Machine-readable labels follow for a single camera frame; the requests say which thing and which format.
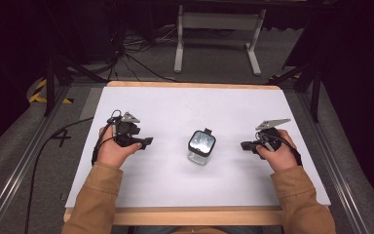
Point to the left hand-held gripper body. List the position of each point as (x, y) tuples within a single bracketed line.
[(126, 129)]

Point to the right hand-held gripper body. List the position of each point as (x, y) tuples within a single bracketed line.
[(267, 134)]

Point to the clear jar with black lid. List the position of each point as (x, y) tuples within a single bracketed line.
[(201, 145)]

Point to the person's right hand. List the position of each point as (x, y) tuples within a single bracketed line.
[(280, 152)]

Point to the person's left hand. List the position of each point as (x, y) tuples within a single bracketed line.
[(115, 150)]

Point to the black tripod stand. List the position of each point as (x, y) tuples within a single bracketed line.
[(63, 68), (308, 76)]

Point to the yellow black hazard tape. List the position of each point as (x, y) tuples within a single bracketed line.
[(44, 95)]

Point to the aluminium floor rail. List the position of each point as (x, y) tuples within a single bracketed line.
[(19, 165), (334, 162)]

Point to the white metal table frame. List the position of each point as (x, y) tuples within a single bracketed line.
[(219, 37)]

